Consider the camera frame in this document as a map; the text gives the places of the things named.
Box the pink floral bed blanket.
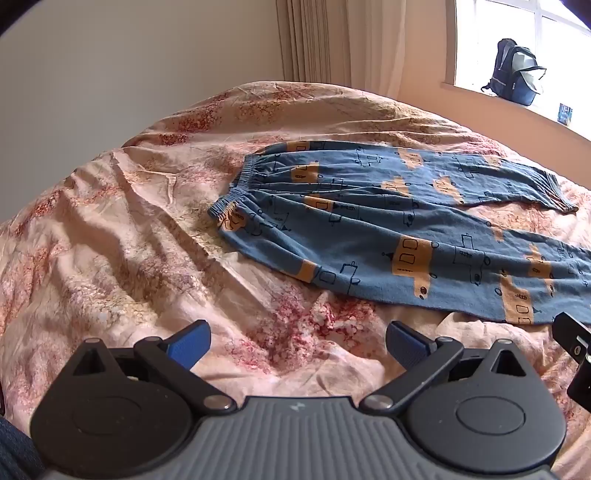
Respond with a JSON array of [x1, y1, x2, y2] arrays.
[[0, 80, 591, 480]]

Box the beige curtain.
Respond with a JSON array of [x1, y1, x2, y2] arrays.
[[276, 0, 407, 100]]

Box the blue orange printed pants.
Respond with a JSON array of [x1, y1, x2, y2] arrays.
[[208, 140, 591, 326]]

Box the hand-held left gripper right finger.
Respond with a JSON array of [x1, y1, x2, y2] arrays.
[[359, 320, 528, 413]]

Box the person's dark clothing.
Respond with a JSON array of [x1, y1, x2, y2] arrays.
[[0, 383, 44, 480]]

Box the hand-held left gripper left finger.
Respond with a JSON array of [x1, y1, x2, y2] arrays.
[[69, 320, 237, 413]]

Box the white framed window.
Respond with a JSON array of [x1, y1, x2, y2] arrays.
[[445, 0, 591, 139]]

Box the dark blue backpack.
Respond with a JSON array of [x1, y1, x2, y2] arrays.
[[480, 38, 548, 108]]

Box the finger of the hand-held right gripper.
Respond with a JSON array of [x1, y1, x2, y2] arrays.
[[551, 312, 591, 358], [567, 364, 591, 403]]

